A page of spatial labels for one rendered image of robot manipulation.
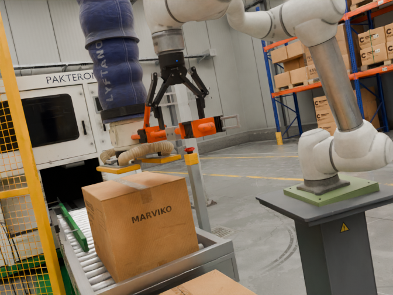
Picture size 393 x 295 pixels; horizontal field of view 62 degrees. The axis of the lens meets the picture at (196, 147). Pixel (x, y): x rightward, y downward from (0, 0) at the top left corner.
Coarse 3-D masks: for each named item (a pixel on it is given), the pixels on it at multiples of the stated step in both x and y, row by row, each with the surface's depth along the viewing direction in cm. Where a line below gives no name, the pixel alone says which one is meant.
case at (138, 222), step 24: (96, 192) 163; (120, 192) 149; (144, 192) 147; (168, 192) 152; (96, 216) 159; (120, 216) 142; (144, 216) 147; (168, 216) 152; (192, 216) 158; (96, 240) 179; (120, 240) 142; (144, 240) 147; (168, 240) 152; (192, 240) 157; (120, 264) 142; (144, 264) 147
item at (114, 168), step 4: (116, 160) 139; (104, 164) 156; (108, 164) 152; (112, 164) 148; (116, 164) 144; (128, 164) 135; (132, 164) 134; (136, 164) 134; (96, 168) 157; (100, 168) 151; (104, 168) 145; (108, 168) 141; (112, 168) 138; (116, 168) 133; (120, 168) 132; (124, 168) 130; (128, 168) 131; (132, 168) 132; (136, 168) 133; (108, 172) 140; (112, 172) 134; (116, 172) 129; (120, 172) 129; (124, 172) 130
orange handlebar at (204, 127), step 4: (200, 124) 93; (204, 124) 92; (208, 124) 92; (212, 124) 93; (176, 128) 104; (200, 128) 92; (204, 128) 92; (208, 128) 92; (212, 128) 93; (152, 132) 121; (156, 132) 117; (160, 132) 114; (164, 132) 111; (176, 132) 104; (132, 136) 139; (136, 136) 135; (152, 136) 122; (156, 136) 119; (160, 136) 117; (164, 136) 116
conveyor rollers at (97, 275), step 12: (60, 216) 320; (72, 216) 309; (84, 216) 303; (84, 228) 260; (72, 240) 232; (84, 252) 201; (84, 264) 183; (96, 264) 178; (96, 276) 161; (108, 276) 162; (96, 288) 151
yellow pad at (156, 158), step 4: (160, 152) 148; (156, 156) 148; (160, 156) 144; (164, 156) 142; (168, 156) 143; (172, 156) 141; (176, 156) 142; (180, 156) 143; (144, 160) 154; (148, 160) 150; (152, 160) 146; (156, 160) 142; (160, 160) 138; (164, 160) 139; (168, 160) 140; (172, 160) 141
